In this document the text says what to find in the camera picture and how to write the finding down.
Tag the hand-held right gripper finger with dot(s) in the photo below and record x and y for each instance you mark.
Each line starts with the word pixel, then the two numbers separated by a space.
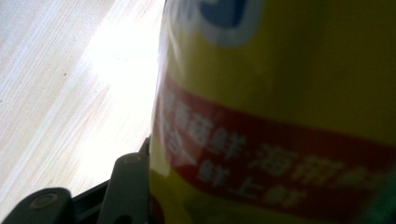
pixel 145 146

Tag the yellow spout pouch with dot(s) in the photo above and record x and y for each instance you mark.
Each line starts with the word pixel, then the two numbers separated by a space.
pixel 274 93

